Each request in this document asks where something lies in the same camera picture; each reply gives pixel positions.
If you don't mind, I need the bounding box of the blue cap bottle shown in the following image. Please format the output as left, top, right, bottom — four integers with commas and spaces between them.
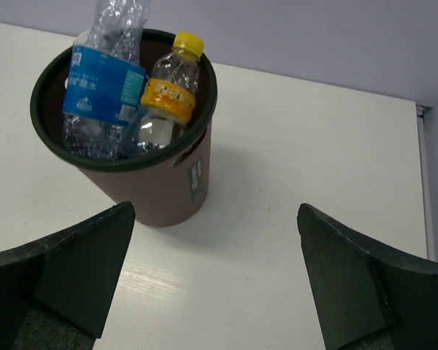
62, 1, 151, 160

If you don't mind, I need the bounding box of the brown bin black rim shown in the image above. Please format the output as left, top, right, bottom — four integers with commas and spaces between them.
30, 29, 218, 227

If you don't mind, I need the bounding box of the clear bottle orange label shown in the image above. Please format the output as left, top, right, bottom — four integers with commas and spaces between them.
123, 31, 204, 158

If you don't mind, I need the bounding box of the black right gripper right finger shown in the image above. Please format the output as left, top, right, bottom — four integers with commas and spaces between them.
296, 203, 438, 349

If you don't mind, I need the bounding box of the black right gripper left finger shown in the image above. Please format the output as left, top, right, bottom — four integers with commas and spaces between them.
0, 202, 135, 349

